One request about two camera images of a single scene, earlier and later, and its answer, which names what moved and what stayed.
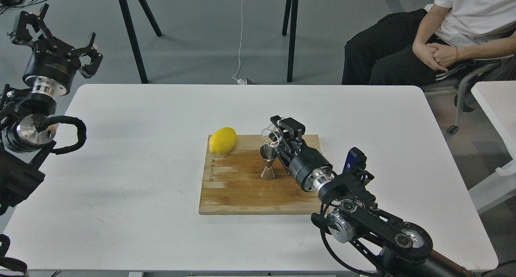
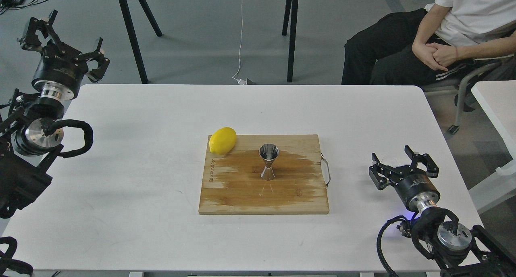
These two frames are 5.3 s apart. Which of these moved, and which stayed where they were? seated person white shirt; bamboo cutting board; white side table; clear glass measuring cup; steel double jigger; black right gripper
Moved: clear glass measuring cup; black right gripper
Stayed: steel double jigger; seated person white shirt; white side table; bamboo cutting board
